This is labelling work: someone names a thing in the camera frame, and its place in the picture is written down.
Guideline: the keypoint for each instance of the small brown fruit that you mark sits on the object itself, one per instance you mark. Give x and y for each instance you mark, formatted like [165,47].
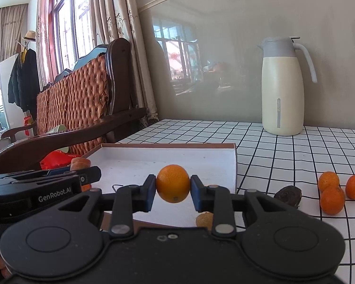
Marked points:
[203,221]

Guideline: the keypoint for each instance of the white checked tablecloth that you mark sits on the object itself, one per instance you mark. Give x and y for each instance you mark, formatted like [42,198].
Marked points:
[284,159]

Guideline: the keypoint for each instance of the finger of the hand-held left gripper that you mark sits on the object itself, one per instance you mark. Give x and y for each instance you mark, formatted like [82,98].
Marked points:
[90,174]
[57,170]

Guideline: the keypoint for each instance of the wooden sofa with orange cushions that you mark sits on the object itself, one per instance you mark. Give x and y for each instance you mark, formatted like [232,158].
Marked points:
[77,100]

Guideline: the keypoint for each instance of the beige embroidered curtain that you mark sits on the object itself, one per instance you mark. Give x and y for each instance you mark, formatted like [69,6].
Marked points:
[121,35]

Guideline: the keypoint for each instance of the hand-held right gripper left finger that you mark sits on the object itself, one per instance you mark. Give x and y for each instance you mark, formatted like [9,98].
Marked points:
[150,192]

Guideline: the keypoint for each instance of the brown cardboard box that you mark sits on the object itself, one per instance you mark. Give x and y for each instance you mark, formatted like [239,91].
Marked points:
[171,156]

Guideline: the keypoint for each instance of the window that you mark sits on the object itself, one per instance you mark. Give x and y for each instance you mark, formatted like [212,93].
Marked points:
[71,26]

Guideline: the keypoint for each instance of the red plastic bag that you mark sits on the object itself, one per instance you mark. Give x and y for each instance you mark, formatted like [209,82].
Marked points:
[57,159]

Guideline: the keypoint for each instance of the dark shrivelled fruit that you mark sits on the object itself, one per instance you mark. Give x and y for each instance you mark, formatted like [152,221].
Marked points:
[288,195]

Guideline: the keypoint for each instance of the cream thermos jug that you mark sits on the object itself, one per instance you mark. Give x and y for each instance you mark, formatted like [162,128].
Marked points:
[281,94]

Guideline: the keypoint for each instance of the black jacket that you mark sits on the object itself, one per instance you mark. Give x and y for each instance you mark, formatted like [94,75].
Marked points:
[23,80]

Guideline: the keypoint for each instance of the papers on sofa seat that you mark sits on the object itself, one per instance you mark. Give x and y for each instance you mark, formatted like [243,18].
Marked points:
[57,129]

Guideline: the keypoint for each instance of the pale green paper cup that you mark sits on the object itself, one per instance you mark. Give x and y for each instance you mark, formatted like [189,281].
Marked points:
[63,150]

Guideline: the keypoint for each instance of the straw hat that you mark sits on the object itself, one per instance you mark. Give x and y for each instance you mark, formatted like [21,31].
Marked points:
[29,35]

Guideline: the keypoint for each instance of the white refrigerator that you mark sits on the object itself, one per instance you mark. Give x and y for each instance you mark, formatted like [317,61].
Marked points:
[6,94]

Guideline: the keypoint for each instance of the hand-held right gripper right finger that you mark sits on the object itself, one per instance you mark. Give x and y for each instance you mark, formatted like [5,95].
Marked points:
[195,193]

